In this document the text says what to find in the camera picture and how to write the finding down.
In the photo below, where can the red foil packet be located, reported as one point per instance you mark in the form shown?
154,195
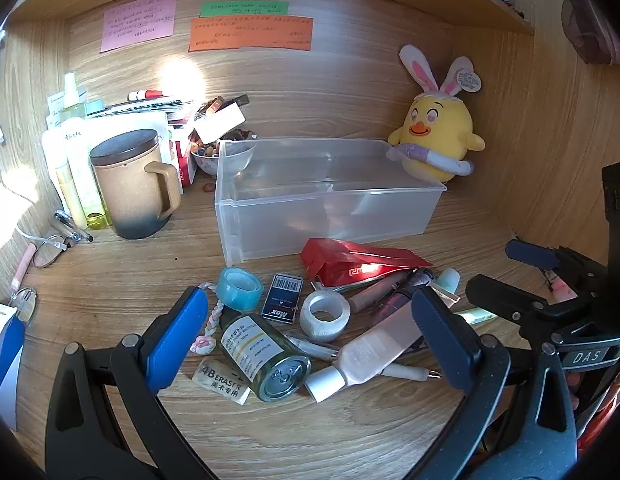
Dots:
340,260

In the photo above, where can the white pen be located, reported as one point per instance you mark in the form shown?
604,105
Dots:
310,346

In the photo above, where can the red and white carton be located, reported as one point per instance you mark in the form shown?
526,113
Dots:
182,160

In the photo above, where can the teal capped tube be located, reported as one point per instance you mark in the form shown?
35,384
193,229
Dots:
448,281

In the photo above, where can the bowl of beads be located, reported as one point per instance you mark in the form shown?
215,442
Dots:
205,160

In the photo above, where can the white eraser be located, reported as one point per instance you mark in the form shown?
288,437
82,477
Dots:
220,377

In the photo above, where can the pink sticky note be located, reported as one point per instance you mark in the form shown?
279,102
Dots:
139,21

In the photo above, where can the purple cosmetic tube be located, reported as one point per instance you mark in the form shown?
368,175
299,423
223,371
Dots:
399,295

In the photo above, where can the pink cream tube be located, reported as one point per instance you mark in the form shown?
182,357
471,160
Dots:
374,350

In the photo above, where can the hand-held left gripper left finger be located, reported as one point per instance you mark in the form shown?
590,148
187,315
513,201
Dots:
180,335

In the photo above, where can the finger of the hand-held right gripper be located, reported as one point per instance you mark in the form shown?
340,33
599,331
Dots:
499,295
532,252

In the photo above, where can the white cosmetic tube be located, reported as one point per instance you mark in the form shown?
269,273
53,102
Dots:
82,170

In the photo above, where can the white tape roll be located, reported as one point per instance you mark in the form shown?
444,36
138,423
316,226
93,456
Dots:
315,330

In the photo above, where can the small pink toy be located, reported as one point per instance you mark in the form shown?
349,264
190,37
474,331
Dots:
562,287

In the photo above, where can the white and blue carton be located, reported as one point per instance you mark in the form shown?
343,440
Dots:
5,360

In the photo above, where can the yellow chick plush toy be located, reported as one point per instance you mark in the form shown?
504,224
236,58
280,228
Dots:
439,125

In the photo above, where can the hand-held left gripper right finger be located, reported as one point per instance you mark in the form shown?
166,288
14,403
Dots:
444,335

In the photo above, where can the orange sticky note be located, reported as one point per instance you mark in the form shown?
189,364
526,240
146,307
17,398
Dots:
250,34

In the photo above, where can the tan lipstick tube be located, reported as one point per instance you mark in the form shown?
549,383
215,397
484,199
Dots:
374,294

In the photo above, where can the stack of books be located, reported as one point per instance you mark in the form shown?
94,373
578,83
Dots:
140,110

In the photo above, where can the small labelled metal can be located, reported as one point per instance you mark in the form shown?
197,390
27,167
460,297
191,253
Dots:
255,350

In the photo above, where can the brown lidded mug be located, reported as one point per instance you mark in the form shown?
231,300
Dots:
125,185

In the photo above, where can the green sticky note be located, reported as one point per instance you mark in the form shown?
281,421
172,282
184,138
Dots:
244,8

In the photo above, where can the light blue tape roll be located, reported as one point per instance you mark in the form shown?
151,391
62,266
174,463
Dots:
229,292

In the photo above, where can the clear plastic storage box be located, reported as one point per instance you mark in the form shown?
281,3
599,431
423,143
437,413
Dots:
270,220

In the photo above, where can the dark blue staples box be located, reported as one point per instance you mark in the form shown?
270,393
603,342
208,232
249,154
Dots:
282,297

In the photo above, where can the red and white marker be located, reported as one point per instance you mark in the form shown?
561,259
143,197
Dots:
145,94

